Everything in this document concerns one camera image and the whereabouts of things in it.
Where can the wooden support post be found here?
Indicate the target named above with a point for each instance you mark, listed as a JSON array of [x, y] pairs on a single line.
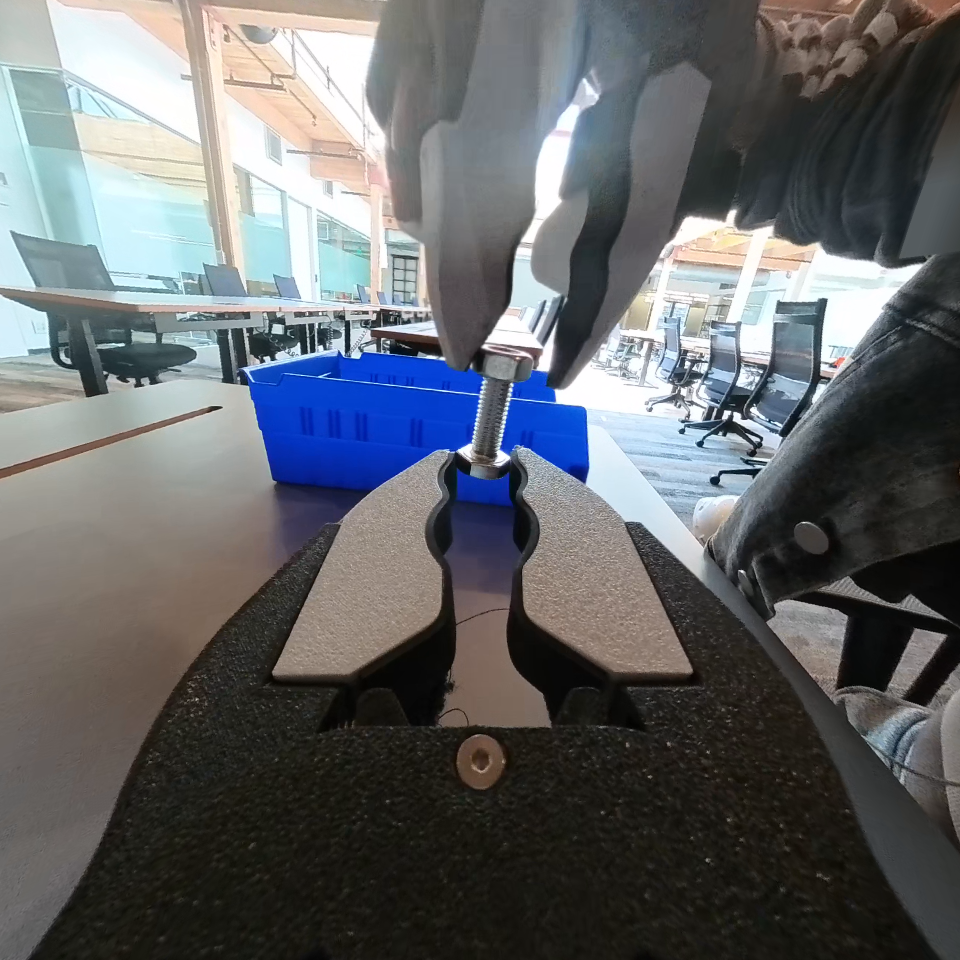
[[218, 151]]

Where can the blue plastic bin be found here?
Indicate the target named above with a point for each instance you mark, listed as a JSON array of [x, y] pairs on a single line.
[[339, 435]]

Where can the black ceiling dome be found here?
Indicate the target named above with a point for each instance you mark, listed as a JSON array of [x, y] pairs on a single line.
[[260, 36]]

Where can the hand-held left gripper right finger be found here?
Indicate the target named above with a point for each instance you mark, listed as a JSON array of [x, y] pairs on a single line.
[[600, 592]]

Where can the person's right forearm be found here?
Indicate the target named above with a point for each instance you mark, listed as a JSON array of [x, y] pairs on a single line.
[[826, 151]]

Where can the dark denim jacket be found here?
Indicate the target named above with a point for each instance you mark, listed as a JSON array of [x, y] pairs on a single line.
[[863, 450]]

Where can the wood-edged office desk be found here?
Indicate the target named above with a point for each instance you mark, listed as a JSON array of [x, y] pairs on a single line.
[[151, 302]]

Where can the light jeans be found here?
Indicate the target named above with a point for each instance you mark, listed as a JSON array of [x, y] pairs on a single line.
[[901, 744]]

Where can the silver hex nut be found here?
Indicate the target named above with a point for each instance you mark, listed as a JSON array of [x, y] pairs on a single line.
[[485, 466], [494, 413]]

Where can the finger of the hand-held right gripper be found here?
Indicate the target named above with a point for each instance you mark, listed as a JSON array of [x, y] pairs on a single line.
[[481, 226], [667, 165]]

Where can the long wooden table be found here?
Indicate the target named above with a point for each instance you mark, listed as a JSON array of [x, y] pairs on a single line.
[[406, 335]]

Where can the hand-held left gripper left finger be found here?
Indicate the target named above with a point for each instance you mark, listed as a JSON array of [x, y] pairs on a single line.
[[361, 592]]

